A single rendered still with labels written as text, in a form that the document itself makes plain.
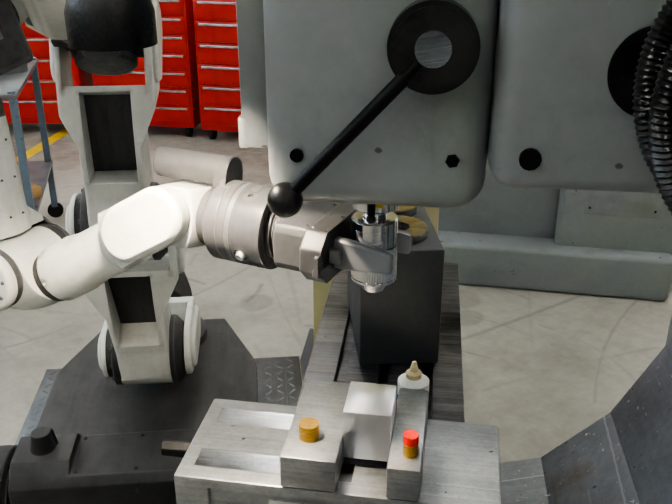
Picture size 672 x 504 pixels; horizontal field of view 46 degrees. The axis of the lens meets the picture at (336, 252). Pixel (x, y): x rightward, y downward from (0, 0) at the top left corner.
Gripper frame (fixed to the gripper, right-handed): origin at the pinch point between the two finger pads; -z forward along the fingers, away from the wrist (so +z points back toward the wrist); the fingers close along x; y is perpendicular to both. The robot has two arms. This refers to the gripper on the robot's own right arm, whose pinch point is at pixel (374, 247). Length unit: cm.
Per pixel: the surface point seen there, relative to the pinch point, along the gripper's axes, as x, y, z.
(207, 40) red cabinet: 388, 59, 274
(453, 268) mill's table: 65, 32, 9
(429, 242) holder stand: 32.6, 13.0, 4.2
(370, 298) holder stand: 26.1, 20.5, 10.4
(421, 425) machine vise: 0.8, 20.5, -6.0
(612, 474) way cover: 13.6, 29.7, -26.1
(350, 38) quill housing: -10.0, -22.3, -1.2
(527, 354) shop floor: 195, 124, 13
